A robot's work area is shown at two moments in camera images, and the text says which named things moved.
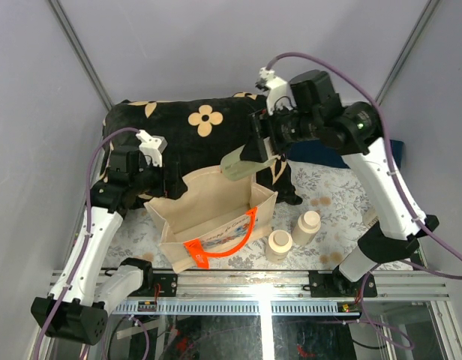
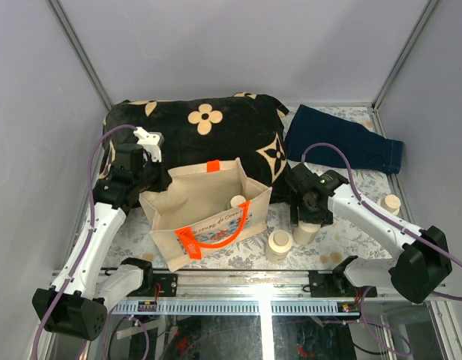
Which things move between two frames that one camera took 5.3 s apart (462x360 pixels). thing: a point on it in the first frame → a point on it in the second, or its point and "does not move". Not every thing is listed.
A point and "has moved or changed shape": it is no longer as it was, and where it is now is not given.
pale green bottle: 236,169 → 235,200
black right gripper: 264,136 → 298,214
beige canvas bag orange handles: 215,218 has moved or changed shape
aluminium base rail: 265,292 does not move
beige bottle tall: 307,226 does not move
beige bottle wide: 280,241 does not move
